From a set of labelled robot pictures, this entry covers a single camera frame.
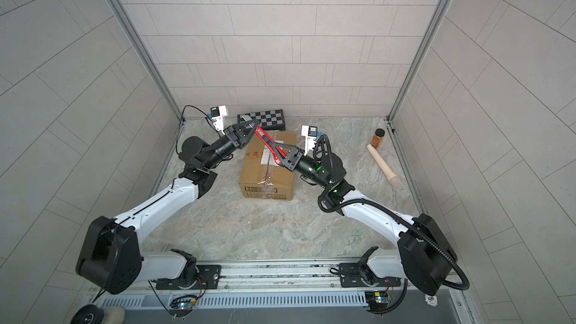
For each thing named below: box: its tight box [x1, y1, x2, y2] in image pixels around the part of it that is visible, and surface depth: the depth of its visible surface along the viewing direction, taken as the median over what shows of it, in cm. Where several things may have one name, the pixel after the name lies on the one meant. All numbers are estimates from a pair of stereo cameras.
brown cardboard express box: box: [238, 130, 297, 201], surface depth 84 cm
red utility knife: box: [254, 126, 288, 165], surface depth 66 cm
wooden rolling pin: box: [366, 144, 401, 188], surface depth 97 cm
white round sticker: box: [424, 294, 438, 307], surface depth 68 cm
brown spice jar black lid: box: [370, 128, 385, 150], surface depth 101 cm
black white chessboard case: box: [237, 108, 286, 131], surface depth 117 cm
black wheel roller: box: [69, 303, 105, 324], surface depth 57 cm
